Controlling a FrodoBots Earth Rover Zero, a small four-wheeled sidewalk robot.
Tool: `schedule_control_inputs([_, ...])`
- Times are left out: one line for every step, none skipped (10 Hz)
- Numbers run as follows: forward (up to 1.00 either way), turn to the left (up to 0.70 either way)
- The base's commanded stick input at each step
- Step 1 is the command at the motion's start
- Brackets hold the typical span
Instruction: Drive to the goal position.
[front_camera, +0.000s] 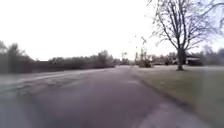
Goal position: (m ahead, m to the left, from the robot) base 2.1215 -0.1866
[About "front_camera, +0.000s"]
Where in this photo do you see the large bare tree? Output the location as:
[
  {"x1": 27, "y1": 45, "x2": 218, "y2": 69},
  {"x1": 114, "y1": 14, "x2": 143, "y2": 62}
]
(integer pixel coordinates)
[{"x1": 148, "y1": 0, "x2": 224, "y2": 72}]

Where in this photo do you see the grass lawn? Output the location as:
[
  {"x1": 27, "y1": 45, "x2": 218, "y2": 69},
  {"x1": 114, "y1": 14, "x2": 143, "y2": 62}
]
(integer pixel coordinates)
[{"x1": 130, "y1": 64, "x2": 224, "y2": 128}]

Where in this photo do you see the low building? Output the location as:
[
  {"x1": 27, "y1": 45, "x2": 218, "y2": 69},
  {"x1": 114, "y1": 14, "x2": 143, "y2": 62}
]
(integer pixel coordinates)
[{"x1": 172, "y1": 56, "x2": 203, "y2": 67}]

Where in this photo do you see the grey asphalt road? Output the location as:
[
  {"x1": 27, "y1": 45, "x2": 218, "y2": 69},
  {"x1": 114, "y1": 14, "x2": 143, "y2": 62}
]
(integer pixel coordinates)
[{"x1": 0, "y1": 65, "x2": 214, "y2": 128}]

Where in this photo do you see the row of trees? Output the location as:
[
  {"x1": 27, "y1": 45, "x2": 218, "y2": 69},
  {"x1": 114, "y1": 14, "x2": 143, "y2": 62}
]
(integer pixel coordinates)
[{"x1": 0, "y1": 40, "x2": 122, "y2": 75}]

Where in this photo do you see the bush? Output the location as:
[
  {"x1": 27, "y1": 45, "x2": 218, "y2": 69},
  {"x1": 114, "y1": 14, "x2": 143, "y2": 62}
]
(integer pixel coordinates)
[{"x1": 138, "y1": 59, "x2": 153, "y2": 69}]

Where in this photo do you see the frosty grass verge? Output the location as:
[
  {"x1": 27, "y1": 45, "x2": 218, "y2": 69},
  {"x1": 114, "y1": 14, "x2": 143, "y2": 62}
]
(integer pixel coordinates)
[{"x1": 0, "y1": 67, "x2": 111, "y2": 98}]

